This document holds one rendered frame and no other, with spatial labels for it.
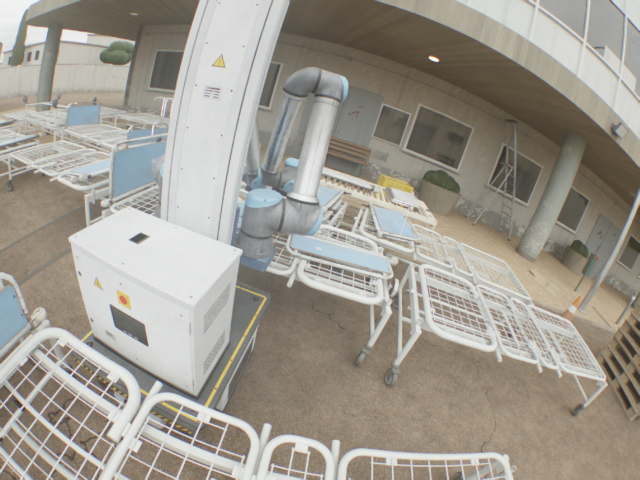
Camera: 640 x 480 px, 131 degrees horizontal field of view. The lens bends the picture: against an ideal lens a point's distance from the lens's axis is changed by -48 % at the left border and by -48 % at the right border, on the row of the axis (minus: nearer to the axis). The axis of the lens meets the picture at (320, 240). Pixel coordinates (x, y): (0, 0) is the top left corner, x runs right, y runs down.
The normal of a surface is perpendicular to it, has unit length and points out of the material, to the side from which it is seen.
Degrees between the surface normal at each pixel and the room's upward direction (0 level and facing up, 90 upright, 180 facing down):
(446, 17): 90
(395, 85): 90
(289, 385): 0
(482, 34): 90
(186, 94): 90
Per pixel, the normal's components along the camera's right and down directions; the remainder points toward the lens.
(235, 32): -0.16, 0.40
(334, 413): 0.28, -0.86
